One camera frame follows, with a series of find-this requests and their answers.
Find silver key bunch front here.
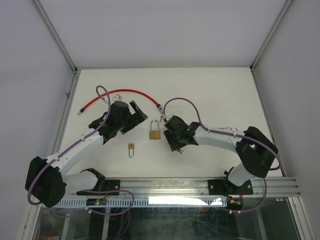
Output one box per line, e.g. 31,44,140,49
175,148,184,154

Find red cable lock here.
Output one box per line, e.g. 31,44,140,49
77,88,164,116

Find silver key pair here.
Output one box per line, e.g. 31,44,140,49
159,113,167,122

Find large brass padlock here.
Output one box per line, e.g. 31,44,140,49
149,119,161,140

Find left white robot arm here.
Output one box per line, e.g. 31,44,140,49
25,100,148,208

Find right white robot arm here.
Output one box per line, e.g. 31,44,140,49
163,115,279,197

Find small brass padlock long shackle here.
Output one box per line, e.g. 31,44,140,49
128,143,135,158

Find small brass padlock right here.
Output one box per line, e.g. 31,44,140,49
218,127,233,131

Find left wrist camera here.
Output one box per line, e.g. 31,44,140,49
111,94,122,102

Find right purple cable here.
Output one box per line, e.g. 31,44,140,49
162,97,280,215

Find purple cable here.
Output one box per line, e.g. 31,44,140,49
27,85,136,240
162,97,280,215

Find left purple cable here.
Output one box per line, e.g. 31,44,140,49
27,85,136,240

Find aluminium mounting rail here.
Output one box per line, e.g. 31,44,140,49
67,176,300,198

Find left aluminium frame post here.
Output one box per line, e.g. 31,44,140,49
32,0,81,76

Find aluminium frame post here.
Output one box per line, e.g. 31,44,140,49
249,0,294,71
32,0,81,76

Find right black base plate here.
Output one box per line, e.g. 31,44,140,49
207,179,253,197

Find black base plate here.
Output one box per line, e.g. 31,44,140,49
207,179,253,197
76,178,121,196

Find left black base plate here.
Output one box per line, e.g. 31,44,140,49
76,178,121,196

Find white slotted cable duct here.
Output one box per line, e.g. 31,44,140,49
55,196,227,209

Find right aluminium frame post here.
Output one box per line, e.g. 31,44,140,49
249,0,294,71

